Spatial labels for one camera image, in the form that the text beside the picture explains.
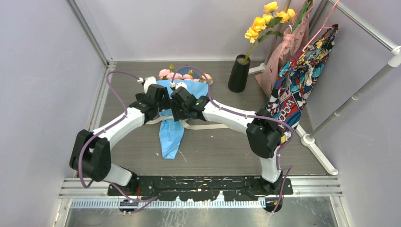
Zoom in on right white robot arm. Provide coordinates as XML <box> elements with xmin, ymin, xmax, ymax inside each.
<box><xmin>170</xmin><ymin>86</ymin><xmax>282</xmax><ymax>194</ymax></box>

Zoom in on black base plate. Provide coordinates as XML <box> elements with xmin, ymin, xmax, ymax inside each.
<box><xmin>120</xmin><ymin>175</ymin><xmax>293</xmax><ymax>201</ymax></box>

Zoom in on green clothes hanger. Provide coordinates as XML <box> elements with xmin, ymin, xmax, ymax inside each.
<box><xmin>291</xmin><ymin>0</ymin><xmax>313</xmax><ymax>34</ymax></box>

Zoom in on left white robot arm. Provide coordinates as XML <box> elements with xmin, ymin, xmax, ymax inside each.
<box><xmin>69</xmin><ymin>84</ymin><xmax>170</xmax><ymax>195</ymax></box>

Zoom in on purple cable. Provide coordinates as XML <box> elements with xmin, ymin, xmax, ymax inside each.
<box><xmin>78</xmin><ymin>70</ymin><xmax>159</xmax><ymax>214</ymax></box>
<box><xmin>170</xmin><ymin>65</ymin><xmax>296</xmax><ymax>214</ymax></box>

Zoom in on black vase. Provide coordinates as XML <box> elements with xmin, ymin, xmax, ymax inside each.
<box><xmin>228</xmin><ymin>54</ymin><xmax>251</xmax><ymax>93</ymax></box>

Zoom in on pink clothes hanger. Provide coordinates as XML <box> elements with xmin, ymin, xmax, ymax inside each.
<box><xmin>302</xmin><ymin>0</ymin><xmax>340</xmax><ymax>52</ymax></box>

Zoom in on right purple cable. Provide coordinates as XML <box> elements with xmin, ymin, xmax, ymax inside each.
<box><xmin>170</xmin><ymin>65</ymin><xmax>296</xmax><ymax>214</ymax></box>

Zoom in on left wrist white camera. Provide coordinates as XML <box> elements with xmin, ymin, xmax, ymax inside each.
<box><xmin>137</xmin><ymin>77</ymin><xmax>157</xmax><ymax>94</ymax></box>

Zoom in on white metal clothes rack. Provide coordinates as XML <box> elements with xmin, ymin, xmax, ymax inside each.
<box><xmin>248</xmin><ymin>0</ymin><xmax>401</xmax><ymax>176</ymax></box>

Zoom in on colourful cartoon print garment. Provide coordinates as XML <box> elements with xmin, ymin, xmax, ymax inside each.
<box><xmin>266</xmin><ymin>24</ymin><xmax>339</xmax><ymax>129</ymax></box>

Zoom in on pink garment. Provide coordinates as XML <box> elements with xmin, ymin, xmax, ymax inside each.
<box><xmin>255</xmin><ymin>2</ymin><xmax>314</xmax><ymax>97</ymax></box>

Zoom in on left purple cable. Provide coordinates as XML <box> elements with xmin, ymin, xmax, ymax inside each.
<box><xmin>78</xmin><ymin>70</ymin><xmax>159</xmax><ymax>214</ymax></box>

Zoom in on yellow flowers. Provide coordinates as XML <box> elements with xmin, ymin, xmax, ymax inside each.
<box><xmin>242</xmin><ymin>1</ymin><xmax>296</xmax><ymax>64</ymax></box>

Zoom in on cream ribbon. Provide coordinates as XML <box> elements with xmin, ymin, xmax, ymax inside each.
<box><xmin>146</xmin><ymin>116</ymin><xmax>230</xmax><ymax>130</ymax></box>

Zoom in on white slotted cable duct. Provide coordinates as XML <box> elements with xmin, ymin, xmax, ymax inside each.
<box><xmin>70</xmin><ymin>198</ymin><xmax>266</xmax><ymax>209</ymax></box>

